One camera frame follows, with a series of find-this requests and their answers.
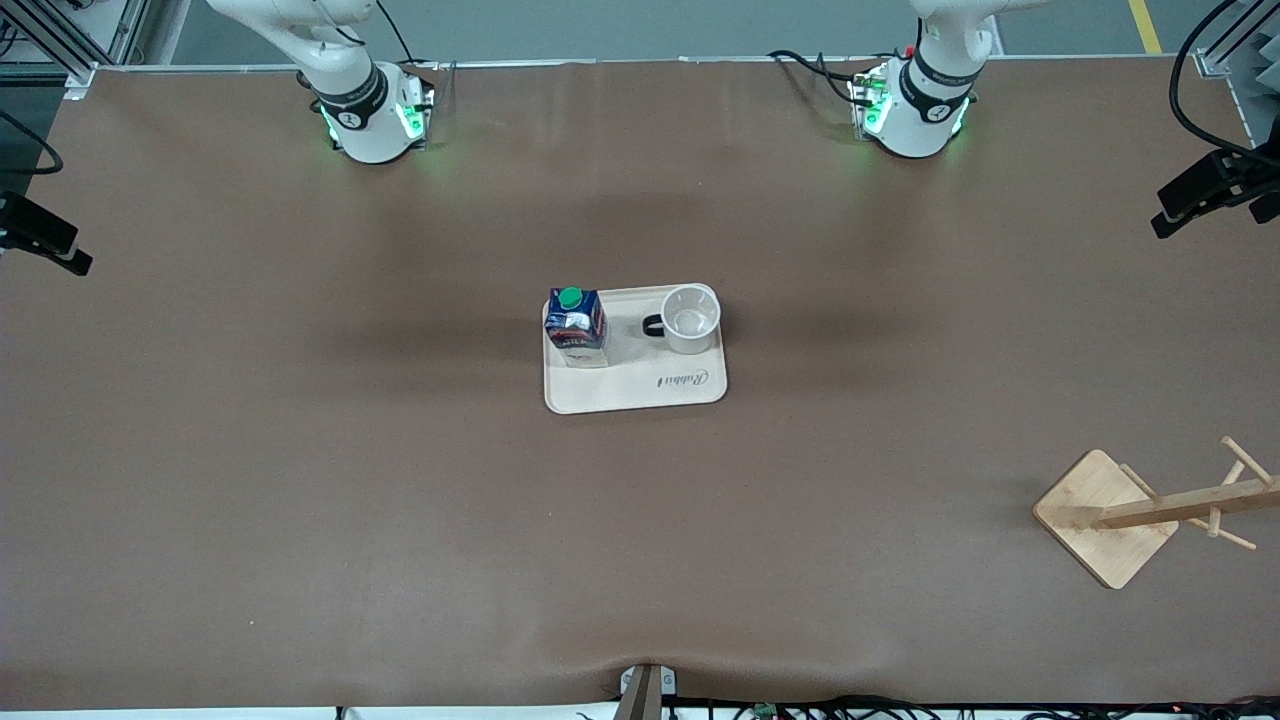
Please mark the blue milk carton green cap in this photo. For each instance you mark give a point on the blue milk carton green cap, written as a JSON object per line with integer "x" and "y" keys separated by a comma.
{"x": 578, "y": 332}

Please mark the cream rectangular serving tray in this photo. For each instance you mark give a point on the cream rectangular serving tray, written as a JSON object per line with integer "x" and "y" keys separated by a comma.
{"x": 640, "y": 385}

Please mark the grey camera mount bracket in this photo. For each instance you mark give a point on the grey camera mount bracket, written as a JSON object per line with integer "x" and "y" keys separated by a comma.
{"x": 645, "y": 695}

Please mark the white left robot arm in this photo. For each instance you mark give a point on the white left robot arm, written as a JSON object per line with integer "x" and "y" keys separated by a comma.
{"x": 915, "y": 125}

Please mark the aluminium frame post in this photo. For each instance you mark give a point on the aluminium frame post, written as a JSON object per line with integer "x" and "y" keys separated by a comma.
{"x": 70, "y": 40}
{"x": 1225, "y": 45}

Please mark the wooden cup rack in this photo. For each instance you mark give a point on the wooden cup rack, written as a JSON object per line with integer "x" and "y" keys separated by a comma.
{"x": 1100, "y": 520}

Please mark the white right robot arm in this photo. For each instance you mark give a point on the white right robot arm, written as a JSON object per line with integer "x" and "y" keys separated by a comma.
{"x": 365, "y": 130}

